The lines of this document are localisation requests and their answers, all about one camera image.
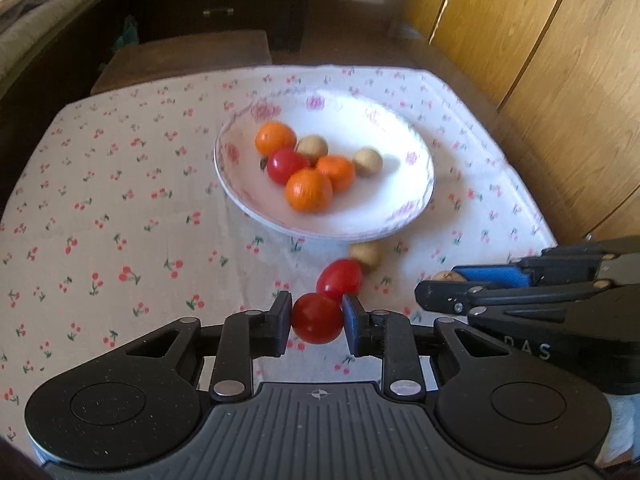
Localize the white cloth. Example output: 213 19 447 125
597 392 640 467

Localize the teal patterned cloth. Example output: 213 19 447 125
118 14 140 49

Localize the light wooden wardrobe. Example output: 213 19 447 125
395 0 640 247

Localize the red tomato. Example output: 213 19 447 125
266 147 311 186
316 258 364 302
291 292 346 345

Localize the orange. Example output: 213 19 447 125
285 167 334 213
255 121 298 157
315 155 357 194

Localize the cherry print tablecloth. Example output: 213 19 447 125
0 64 559 457

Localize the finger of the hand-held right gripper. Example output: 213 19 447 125
414 279 615 317
452 252 617 287

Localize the dark wooden stool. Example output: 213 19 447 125
90 30 274 96

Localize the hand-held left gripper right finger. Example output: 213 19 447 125
341 292 490 402

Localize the white floral plate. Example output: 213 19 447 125
214 89 435 242

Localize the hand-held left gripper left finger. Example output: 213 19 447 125
125 290 294 404

